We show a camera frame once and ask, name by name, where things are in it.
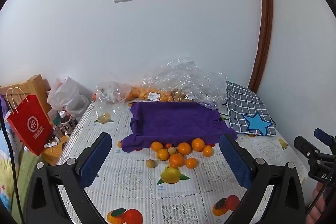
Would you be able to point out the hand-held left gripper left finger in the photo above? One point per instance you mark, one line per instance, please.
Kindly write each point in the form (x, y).
(95, 158)

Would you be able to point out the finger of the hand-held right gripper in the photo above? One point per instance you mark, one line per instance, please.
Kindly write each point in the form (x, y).
(324, 136)
(304, 146)

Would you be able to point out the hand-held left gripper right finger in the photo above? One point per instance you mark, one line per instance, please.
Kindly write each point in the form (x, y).
(235, 161)

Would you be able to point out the cluster of oranges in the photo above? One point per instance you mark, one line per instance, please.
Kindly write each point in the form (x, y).
(176, 160)

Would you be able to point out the purple towel lined tray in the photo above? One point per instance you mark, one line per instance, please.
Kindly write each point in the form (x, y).
(173, 119)

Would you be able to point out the person's right hand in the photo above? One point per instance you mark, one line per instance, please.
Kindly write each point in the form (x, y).
(319, 209)

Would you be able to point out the low wooden stool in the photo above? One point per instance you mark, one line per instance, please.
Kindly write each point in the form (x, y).
(56, 153)

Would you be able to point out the fruit print tablecloth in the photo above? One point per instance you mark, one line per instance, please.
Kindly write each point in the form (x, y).
(131, 182)

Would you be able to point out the grey checked star cushion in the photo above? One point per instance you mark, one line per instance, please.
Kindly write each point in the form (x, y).
(244, 106)

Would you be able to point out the green white carton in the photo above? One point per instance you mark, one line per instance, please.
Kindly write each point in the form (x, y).
(54, 117)

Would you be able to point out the white plastic bag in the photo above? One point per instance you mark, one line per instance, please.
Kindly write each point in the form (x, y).
(71, 98)

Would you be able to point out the small clear plastic bag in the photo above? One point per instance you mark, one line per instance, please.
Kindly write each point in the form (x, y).
(110, 92)

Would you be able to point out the small red fruit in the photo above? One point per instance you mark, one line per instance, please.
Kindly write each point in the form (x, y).
(168, 145)

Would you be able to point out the red paper shopping bag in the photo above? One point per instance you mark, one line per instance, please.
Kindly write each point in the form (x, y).
(29, 124)

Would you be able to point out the heap of bagged oranges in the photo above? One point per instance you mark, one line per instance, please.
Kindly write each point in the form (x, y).
(143, 92)

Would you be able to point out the colourful printed blanket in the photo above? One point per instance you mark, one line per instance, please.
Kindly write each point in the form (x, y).
(8, 187)

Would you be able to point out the large clear plastic bag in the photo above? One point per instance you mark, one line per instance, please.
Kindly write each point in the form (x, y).
(183, 74)

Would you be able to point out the brown wooden door frame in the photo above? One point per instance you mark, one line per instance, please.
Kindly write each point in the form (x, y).
(265, 29)

